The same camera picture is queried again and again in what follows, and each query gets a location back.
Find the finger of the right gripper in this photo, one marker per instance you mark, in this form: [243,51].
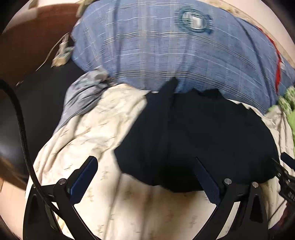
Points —
[286,181]

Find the dark navy zip jacket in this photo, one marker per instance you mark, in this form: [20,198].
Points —
[175,131]

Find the grey crumpled cloth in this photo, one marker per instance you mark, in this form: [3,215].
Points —
[84,94]

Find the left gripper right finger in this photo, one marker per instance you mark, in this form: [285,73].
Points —
[239,213]

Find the brown wooden headboard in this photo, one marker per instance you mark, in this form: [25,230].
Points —
[25,45]

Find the white charger with cable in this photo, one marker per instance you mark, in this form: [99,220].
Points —
[62,55]

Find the black bedside stool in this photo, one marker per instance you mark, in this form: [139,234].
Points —
[41,97]

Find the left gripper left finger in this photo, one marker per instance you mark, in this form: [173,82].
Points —
[40,221]

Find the blue plaid pillow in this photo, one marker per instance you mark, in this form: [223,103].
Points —
[146,43]

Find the cream floral bedsheet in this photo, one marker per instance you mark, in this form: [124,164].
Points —
[117,206]

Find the green leaf patterned fabric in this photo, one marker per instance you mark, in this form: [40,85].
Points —
[280,120]

